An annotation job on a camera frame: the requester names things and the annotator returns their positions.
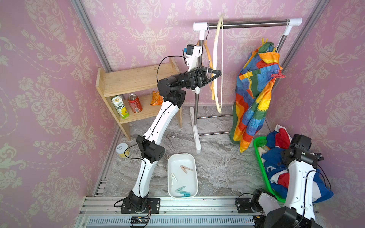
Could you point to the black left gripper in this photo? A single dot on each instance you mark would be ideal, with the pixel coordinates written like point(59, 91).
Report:
point(195, 79)

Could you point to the wooden clothes hanger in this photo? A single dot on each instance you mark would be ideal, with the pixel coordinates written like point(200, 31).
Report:
point(210, 64)

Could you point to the rainbow striped jacket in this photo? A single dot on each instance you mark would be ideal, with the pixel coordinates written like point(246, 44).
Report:
point(253, 94)

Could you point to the red clothespin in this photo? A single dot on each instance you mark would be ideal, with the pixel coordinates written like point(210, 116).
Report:
point(278, 75)

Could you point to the pink clothespin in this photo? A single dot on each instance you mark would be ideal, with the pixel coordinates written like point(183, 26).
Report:
point(186, 169)

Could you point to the white clothespin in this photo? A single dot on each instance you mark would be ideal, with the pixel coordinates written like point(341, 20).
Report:
point(173, 179)

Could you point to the blue red white jacket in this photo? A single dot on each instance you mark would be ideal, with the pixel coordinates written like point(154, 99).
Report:
point(278, 141)

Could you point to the teal green clothespin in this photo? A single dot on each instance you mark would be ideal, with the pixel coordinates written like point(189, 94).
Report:
point(181, 190)

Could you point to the blue clothespin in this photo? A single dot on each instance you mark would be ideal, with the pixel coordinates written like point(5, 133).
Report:
point(185, 194)

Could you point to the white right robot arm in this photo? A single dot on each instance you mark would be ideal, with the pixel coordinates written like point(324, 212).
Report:
point(297, 212)

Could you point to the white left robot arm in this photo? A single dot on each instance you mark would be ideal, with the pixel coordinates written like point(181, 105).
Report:
point(172, 89)

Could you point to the metal clothes rack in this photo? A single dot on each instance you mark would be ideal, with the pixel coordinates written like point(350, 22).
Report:
point(203, 27)

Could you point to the orange snack bag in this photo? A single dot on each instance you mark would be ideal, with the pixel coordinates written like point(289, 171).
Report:
point(157, 99)

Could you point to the red soda can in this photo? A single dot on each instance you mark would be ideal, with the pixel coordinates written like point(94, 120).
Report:
point(134, 103)

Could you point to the green plastic basket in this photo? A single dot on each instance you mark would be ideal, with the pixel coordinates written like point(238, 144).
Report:
point(259, 142)

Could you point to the green white juice carton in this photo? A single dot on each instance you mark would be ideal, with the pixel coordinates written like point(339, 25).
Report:
point(120, 107)

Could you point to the white plastic tray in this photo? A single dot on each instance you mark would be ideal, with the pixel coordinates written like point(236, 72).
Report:
point(189, 180)

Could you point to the small circuit board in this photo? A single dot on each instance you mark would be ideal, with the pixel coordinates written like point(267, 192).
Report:
point(139, 220)

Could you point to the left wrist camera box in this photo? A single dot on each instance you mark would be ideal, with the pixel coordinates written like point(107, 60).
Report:
point(192, 53)

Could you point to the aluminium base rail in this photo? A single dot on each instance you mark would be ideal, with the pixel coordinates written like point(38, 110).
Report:
point(168, 212)

